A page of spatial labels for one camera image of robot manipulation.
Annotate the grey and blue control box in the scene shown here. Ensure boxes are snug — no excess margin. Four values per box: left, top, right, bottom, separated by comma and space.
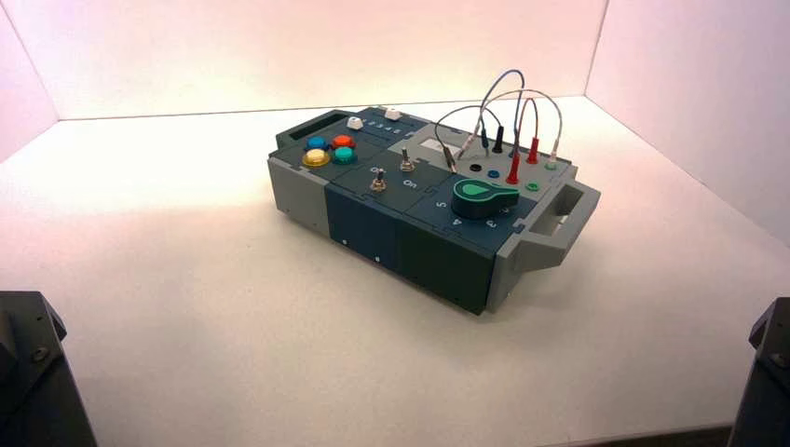
266, 105, 602, 317

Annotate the green rotary knob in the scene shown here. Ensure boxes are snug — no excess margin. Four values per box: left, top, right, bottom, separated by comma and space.
451, 179, 521, 222

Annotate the blue patch cable with plugs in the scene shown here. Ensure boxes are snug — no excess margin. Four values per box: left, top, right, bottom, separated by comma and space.
478, 69, 527, 160

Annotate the red patch cable with plugs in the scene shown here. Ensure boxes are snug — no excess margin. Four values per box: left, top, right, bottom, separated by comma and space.
506, 97, 541, 186

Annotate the black patch cable with plugs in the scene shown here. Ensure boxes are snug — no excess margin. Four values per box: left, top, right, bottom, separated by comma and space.
433, 104, 506, 175

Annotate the white patch cable with plugs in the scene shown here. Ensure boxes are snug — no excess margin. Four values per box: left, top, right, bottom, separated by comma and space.
456, 88, 564, 163

